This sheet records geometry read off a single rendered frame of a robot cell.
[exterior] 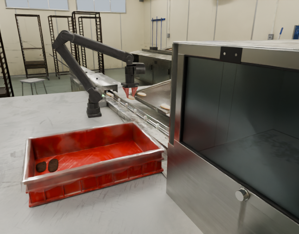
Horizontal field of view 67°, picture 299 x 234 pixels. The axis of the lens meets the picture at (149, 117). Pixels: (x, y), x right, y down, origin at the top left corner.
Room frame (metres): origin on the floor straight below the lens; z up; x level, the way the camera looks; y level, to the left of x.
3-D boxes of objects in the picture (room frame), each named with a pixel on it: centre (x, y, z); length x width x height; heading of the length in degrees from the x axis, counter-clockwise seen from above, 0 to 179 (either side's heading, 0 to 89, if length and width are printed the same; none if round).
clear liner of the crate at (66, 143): (0.78, 0.22, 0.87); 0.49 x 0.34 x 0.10; 115
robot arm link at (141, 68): (1.44, 0.09, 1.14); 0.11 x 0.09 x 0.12; 98
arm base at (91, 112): (1.40, 0.37, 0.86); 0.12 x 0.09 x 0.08; 21
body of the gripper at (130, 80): (1.43, 0.13, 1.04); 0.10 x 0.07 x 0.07; 119
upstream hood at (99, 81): (2.37, 0.64, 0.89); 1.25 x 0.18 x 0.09; 29
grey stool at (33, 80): (4.40, 2.30, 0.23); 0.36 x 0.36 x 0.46; 62
